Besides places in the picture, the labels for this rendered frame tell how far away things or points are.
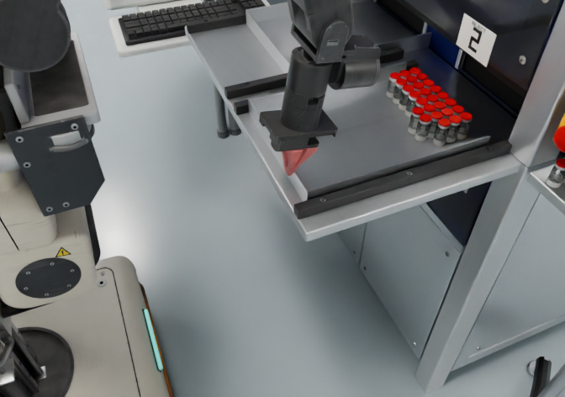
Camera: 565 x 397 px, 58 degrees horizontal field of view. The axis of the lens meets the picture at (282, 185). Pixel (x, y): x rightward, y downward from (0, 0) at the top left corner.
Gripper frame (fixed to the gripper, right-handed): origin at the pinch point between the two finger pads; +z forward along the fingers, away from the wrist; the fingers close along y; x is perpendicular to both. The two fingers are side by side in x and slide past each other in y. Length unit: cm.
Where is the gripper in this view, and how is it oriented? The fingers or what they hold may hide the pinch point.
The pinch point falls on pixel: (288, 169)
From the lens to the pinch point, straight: 80.8
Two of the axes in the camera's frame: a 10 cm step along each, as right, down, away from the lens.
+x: -3.9, -6.4, 6.6
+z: -1.5, 7.5, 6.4
